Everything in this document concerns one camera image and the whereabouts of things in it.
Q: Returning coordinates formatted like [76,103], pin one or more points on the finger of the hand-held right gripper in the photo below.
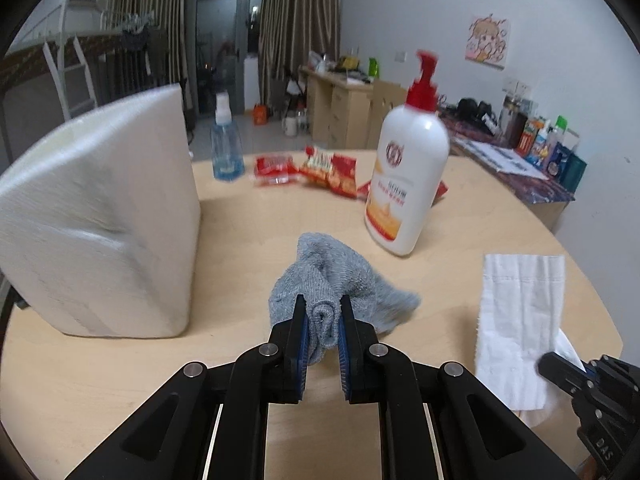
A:
[607,367]
[560,372]

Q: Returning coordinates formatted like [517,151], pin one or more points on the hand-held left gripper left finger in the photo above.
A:
[299,345]

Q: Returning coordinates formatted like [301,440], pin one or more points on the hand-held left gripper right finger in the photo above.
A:
[344,355]

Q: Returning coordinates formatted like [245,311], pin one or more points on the white tissue paper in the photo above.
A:
[520,310]

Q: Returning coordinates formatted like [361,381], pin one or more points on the grey sock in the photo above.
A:
[340,270]

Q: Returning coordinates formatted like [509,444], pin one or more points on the white tissue pack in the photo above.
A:
[100,210]

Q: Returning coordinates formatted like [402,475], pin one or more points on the small red snack packet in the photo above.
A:
[275,169]

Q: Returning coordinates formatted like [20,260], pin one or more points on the red snack packet orange balls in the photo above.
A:
[330,170]

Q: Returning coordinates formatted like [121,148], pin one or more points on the patterned dark tablecloth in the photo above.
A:
[520,187]

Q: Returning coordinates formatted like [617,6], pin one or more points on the white lotion bottle red pump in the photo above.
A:
[405,175]

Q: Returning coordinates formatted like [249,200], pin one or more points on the clear blue spray bottle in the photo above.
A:
[226,150]

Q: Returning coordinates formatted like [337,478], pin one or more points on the printed papers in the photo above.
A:
[500,157]

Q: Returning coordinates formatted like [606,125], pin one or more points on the row of toiletry bottles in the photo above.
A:
[545,145]

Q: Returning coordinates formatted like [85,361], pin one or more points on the light wooden desk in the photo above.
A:
[340,110]

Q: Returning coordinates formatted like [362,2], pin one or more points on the black folding chair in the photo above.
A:
[294,87]

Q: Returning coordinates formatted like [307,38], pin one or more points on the black bag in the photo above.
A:
[475,110]

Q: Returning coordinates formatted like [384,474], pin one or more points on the white container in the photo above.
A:
[318,62]

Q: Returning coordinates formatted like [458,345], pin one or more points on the yellow box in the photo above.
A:
[349,64]

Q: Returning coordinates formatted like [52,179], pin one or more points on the green bottle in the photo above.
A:
[373,66]

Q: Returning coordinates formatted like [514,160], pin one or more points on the dark hanging clothes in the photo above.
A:
[145,55]

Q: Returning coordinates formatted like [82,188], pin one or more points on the glass balcony door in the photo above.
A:
[225,25]

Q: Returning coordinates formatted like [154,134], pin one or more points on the grey metal bunk bed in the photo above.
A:
[70,75]

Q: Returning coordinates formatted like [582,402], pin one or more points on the clothes hangers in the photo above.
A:
[127,21]

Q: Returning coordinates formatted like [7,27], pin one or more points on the white air conditioner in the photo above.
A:
[85,0]

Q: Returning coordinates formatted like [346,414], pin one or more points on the cartoon wall poster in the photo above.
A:
[487,40]

